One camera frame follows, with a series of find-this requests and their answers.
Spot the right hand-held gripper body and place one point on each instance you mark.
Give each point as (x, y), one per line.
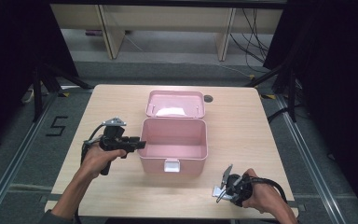
(240, 188)

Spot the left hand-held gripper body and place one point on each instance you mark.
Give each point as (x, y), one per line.
(113, 140)

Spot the white ointment tube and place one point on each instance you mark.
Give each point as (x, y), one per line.
(216, 193)

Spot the person's right hand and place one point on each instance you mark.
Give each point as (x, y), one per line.
(265, 197)

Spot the person's left hand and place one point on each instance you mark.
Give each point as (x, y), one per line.
(94, 161)

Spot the yellow tape piece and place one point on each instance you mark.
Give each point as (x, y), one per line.
(63, 94)
(268, 96)

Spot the black metal stand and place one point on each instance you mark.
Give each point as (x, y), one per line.
(37, 93)
(292, 99)

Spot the person's grey sleeve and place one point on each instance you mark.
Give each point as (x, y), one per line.
(54, 218)

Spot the beige wooden desk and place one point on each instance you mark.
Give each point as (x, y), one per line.
(167, 18)

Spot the black curtain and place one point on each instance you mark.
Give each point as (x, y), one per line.
(338, 77)
(9, 62)

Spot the aluminium floor rail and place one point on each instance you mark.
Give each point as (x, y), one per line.
(307, 161)
(15, 158)

